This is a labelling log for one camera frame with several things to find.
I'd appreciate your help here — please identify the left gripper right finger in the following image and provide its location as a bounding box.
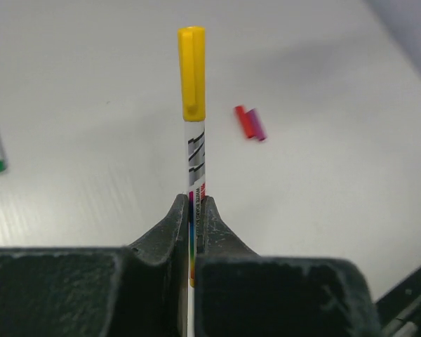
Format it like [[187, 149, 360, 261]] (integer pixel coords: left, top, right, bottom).
[[194, 197, 382, 337]]

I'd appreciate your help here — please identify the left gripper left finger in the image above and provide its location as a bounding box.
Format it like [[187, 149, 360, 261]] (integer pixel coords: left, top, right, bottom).
[[0, 194, 189, 336]]

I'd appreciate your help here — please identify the purple pen cap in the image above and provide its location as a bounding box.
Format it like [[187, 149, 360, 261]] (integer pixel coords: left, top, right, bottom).
[[247, 109, 267, 141]]

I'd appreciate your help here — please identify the yellow pen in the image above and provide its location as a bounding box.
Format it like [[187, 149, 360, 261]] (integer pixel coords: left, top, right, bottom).
[[185, 121, 206, 336]]

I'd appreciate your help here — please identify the red pen cap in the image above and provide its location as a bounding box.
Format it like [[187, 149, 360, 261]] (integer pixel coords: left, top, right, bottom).
[[234, 105, 255, 139]]

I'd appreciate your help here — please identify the yellow pen cap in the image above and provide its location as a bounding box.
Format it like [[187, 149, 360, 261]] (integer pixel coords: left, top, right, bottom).
[[178, 26, 206, 122]]

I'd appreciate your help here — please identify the aluminium frame rail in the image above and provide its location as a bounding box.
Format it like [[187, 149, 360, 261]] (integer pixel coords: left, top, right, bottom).
[[376, 266, 421, 336]]

